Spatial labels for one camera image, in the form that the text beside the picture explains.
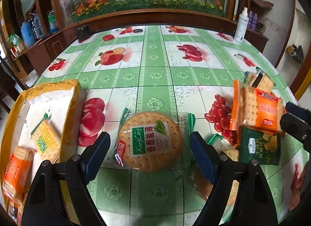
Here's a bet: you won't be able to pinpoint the yellow-orange biscuit pack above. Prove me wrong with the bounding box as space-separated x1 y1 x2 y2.
227 180 239 207

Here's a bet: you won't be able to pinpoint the orange cracker pack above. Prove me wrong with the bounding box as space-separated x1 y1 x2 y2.
229 80 285 134
2 146 36 201

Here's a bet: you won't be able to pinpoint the dark green cracker pack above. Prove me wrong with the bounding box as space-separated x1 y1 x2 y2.
238 126 281 165

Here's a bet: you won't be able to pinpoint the cracker pack with black band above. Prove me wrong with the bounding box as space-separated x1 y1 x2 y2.
244 67 275 93

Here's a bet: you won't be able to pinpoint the small yellow green wafer pack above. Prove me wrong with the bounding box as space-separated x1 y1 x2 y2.
31 113 61 163

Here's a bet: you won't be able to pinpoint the round cracker pack green label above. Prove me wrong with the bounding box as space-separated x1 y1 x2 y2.
113 108 196 173

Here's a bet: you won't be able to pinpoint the orange cracker pack front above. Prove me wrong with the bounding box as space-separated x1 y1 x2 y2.
2 146 36 201

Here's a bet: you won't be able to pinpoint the beige cracker pack blue ends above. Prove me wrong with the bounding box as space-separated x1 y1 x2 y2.
207 134 239 162

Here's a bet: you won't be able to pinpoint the purple bottle right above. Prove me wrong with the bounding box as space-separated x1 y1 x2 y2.
250 14 258 31

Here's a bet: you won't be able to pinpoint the purple bottle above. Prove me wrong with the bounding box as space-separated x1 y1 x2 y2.
247 11 253 29
250 14 258 31

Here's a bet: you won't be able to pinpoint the white spray bottle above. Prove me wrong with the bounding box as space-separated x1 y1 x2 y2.
234 7 249 43

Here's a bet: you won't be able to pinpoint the purple bottle left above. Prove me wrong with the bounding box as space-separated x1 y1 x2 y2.
247 11 253 29

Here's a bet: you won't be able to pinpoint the yellow tray with white liner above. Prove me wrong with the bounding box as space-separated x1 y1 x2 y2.
0 78 87 225

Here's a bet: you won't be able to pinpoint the wooden sideboard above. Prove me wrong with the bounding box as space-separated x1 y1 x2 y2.
10 9 269 76

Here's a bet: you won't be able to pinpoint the green snack bag on sideboard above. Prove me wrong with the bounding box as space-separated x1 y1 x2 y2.
8 33 23 47

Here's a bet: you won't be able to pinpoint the blue thermos jug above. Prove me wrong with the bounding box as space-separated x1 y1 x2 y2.
21 21 36 48

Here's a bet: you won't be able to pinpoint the small black box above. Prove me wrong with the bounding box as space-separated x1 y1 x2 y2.
76 23 92 42

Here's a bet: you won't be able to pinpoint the green-labelled plastic bottle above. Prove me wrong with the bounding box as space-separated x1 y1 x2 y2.
47 10 59 33

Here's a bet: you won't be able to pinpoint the clear water jug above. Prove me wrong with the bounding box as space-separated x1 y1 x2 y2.
32 12 44 39

